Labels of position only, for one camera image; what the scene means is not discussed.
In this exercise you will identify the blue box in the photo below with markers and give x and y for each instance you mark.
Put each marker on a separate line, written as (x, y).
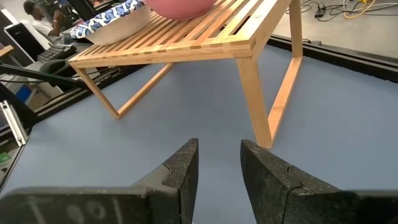
(23, 93)

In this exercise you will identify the person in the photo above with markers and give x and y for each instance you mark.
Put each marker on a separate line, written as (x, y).
(43, 25)

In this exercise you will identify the wooden slatted shelf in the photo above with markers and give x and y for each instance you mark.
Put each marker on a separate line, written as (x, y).
(186, 56)

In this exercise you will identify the grey-green office chair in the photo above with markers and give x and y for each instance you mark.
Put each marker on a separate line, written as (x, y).
(53, 65)

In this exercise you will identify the pink plastic bowl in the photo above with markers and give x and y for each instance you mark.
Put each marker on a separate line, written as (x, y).
(180, 9)

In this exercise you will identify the black monitor white frame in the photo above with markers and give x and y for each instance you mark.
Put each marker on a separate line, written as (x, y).
(25, 40)

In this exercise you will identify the blue patterned paper bowl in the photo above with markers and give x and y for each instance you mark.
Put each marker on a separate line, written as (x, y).
(124, 29)

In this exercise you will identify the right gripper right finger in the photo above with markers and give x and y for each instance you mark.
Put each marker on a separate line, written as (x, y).
(280, 199)

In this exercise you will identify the black power adapter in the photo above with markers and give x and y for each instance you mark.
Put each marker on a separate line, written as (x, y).
(320, 11)

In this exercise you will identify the silver aluminium extrusion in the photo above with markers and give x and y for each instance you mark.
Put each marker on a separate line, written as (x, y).
(14, 124)

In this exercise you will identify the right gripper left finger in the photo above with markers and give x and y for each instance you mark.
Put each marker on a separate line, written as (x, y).
(155, 202)

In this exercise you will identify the black keyboard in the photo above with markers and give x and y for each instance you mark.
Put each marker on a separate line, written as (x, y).
(56, 52)

